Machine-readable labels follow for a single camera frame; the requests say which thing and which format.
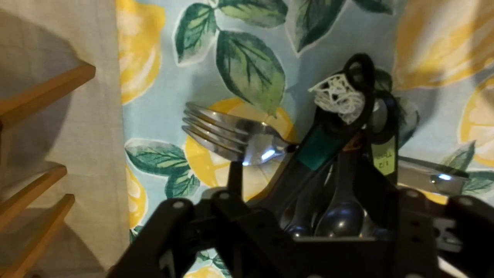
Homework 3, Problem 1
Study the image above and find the silver metal fork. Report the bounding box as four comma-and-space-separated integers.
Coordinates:
182, 102, 469, 197

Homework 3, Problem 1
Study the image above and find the plaid cushion wooden chair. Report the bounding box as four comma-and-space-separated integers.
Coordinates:
0, 62, 96, 278

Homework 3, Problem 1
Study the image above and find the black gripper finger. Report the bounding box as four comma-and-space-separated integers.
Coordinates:
227, 163, 242, 200

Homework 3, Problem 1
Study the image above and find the lemon print tablecloth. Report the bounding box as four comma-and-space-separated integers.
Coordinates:
108, 0, 494, 278

